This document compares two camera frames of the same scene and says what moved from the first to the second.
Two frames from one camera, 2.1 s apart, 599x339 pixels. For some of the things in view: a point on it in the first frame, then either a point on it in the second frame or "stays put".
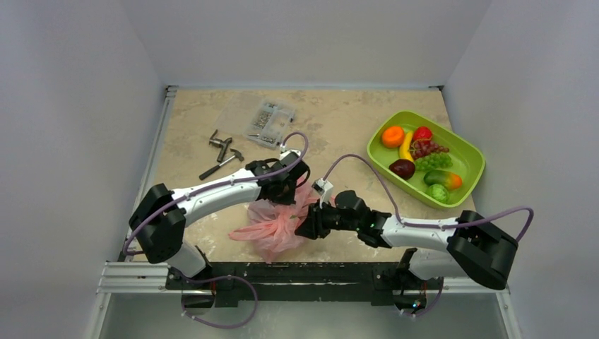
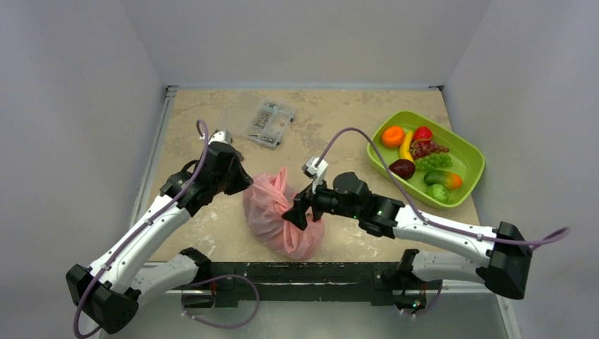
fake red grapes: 420,149 stays put
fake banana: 405,152 stays put
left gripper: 287,199 to 244,181
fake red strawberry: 422,133 stays put
